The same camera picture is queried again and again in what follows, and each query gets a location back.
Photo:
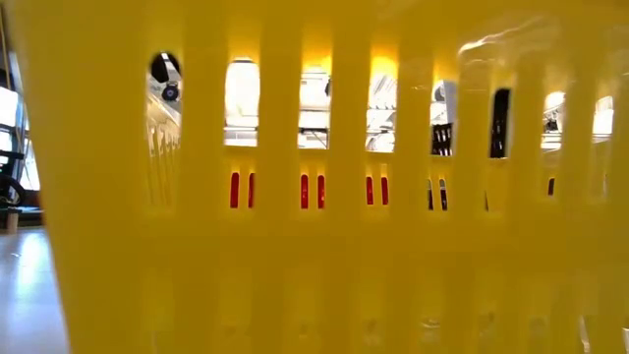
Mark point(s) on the yellow slotted plastic basket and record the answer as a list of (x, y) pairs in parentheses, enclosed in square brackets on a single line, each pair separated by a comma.
[(344, 246)]

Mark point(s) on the black round background fixture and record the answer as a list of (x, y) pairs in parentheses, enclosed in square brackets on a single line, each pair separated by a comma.
[(170, 92)]

